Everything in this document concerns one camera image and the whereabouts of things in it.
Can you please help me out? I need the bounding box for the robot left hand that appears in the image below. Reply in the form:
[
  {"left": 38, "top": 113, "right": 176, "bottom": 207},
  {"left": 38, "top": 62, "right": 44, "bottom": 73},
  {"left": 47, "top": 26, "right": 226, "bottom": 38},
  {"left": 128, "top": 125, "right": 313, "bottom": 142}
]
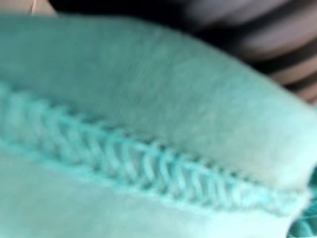
[{"left": 46, "top": 0, "right": 317, "bottom": 104}]

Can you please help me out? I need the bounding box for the teal fleece blanket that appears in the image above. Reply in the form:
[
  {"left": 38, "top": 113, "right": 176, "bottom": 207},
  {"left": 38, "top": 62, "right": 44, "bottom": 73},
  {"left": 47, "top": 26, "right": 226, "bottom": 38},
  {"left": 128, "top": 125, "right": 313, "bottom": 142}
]
[{"left": 0, "top": 13, "right": 317, "bottom": 238}]

